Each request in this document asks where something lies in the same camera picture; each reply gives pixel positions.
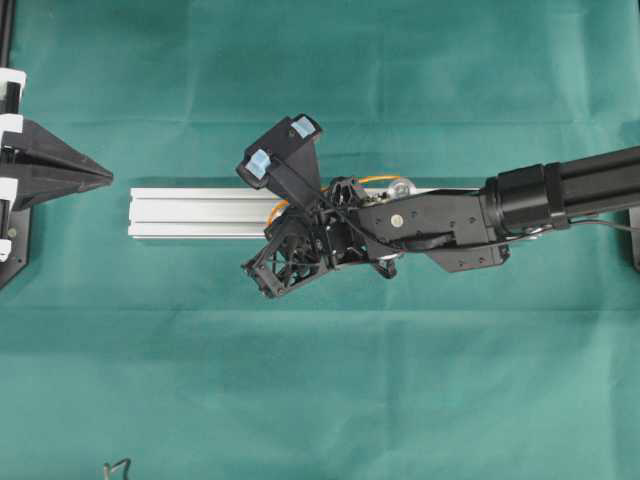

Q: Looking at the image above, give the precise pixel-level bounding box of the black aluminium frame rail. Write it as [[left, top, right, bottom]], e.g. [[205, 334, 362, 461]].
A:
[[0, 0, 16, 68]]

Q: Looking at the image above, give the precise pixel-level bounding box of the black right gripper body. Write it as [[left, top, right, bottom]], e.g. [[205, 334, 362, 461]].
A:
[[242, 177, 397, 298]]

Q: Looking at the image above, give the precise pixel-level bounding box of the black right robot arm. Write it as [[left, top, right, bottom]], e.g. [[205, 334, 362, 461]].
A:
[[236, 114, 639, 298]]

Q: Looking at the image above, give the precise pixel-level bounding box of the green table cloth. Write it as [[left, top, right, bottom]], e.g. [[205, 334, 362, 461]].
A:
[[1, 1, 639, 479]]

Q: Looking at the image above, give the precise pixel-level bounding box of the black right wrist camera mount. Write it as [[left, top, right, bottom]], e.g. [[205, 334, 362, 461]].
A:
[[245, 117, 321, 209]]

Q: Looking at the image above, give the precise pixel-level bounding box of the orange rubber band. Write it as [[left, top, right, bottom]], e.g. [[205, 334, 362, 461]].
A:
[[266, 175, 400, 226]]

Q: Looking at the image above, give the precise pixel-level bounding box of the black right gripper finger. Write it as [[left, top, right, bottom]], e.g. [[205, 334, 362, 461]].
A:
[[237, 148, 271, 188], [290, 114, 323, 141]]

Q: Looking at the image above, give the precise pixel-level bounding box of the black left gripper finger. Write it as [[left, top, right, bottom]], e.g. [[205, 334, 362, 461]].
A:
[[14, 174, 113, 210], [17, 119, 113, 176]]

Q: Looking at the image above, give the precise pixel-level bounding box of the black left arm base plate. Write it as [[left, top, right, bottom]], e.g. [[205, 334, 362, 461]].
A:
[[1, 209, 31, 288]]

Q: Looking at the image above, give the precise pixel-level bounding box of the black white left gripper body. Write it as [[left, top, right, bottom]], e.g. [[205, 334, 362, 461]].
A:
[[0, 64, 34, 264]]

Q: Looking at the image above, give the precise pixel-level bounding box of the silver aluminium extrusion rail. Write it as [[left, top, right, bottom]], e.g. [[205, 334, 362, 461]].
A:
[[128, 187, 281, 239]]

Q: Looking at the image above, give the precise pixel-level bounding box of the silver shaft pulley far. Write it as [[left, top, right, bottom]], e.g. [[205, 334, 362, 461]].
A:
[[386, 177, 416, 200]]

